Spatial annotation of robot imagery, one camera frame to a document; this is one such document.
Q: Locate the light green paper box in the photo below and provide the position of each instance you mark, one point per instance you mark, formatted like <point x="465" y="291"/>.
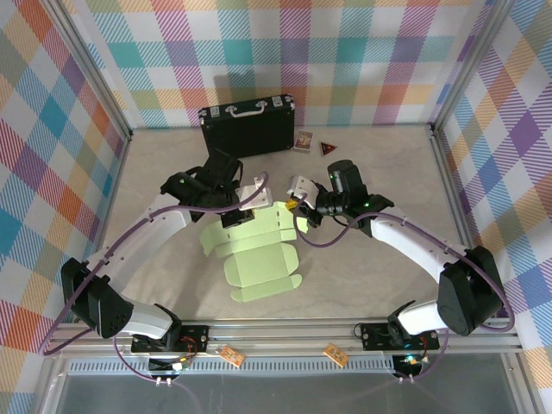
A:
<point x="259" y="267"/>

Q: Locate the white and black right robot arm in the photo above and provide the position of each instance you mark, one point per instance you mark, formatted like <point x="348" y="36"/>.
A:
<point x="414" y="246"/>

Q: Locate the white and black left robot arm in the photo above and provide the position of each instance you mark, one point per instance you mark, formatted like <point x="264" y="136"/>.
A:
<point x="142" y="233"/>

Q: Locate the small printed card box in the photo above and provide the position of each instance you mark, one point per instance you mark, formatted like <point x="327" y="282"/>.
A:
<point x="302" y="141"/>

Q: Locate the black and red triangular badge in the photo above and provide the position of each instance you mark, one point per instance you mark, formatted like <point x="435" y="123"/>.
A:
<point x="327" y="148"/>

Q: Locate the orange tag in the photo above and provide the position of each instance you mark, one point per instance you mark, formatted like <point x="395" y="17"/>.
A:
<point x="335" y="353"/>
<point x="230" y="355"/>

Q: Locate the grey metal panel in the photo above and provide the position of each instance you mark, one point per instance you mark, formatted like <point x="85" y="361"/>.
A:
<point x="280" y="397"/>

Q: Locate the aluminium side rail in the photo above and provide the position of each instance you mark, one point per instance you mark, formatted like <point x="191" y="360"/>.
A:
<point x="108" y="202"/>
<point x="458" y="215"/>

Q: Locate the aluminium mounting rail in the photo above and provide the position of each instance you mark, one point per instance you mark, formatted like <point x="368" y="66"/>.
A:
<point x="280" y="334"/>

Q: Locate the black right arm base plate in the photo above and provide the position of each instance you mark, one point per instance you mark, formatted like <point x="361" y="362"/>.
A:
<point x="375" y="336"/>

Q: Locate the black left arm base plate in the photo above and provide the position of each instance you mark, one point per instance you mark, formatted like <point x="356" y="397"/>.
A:
<point x="194" y="338"/>

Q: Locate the aluminium frame post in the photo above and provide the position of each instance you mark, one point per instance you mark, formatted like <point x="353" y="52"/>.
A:
<point x="88" y="64"/>
<point x="470" y="64"/>

